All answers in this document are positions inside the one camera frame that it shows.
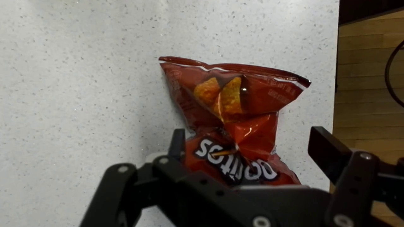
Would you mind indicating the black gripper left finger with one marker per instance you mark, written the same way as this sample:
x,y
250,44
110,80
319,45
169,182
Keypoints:
x,y
113,189

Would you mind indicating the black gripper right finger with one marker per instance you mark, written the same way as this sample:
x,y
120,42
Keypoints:
x,y
357,180

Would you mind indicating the red chips packet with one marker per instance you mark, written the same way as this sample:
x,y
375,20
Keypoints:
x,y
235,121

